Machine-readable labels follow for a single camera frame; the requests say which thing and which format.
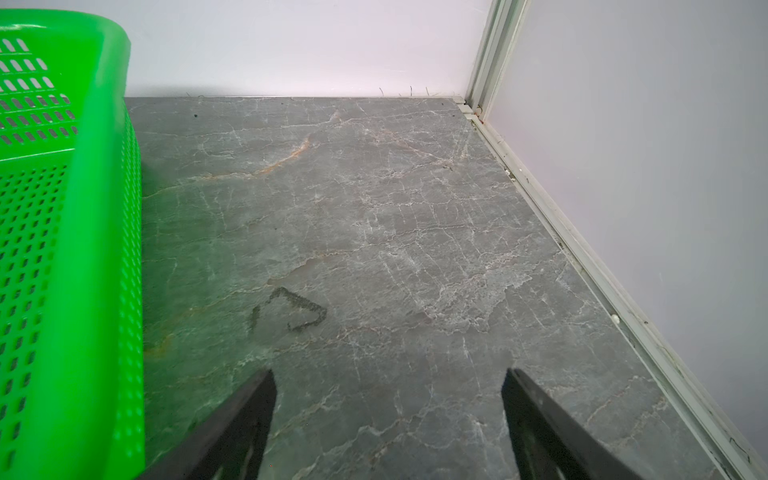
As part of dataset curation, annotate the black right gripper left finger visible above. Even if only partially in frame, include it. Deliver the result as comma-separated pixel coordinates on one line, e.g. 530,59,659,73
139,370,277,479

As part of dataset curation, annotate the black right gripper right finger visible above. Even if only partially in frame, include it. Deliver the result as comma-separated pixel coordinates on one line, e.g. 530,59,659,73
501,369,639,480

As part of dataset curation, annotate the green plastic perforated basket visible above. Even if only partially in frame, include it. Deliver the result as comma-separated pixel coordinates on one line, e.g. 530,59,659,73
1,9,145,479

